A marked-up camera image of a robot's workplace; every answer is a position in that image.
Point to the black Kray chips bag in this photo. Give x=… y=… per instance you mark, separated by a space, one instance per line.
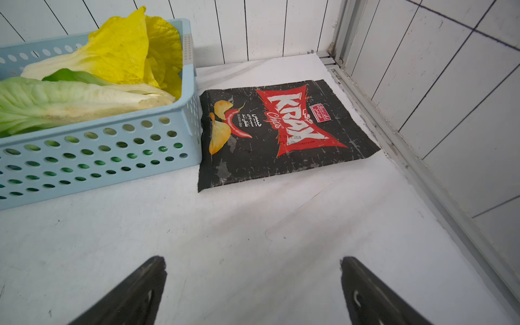
x=255 y=132

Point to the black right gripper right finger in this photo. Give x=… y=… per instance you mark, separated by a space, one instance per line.
x=370 y=301

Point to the yellow napa cabbage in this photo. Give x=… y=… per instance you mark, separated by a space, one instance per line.
x=133 y=50

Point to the light blue perforated basket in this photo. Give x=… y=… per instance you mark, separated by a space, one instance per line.
x=50 y=163

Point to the green lettuce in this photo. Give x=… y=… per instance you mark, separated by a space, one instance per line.
x=68 y=97

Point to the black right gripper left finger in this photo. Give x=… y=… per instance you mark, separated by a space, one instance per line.
x=135 y=300

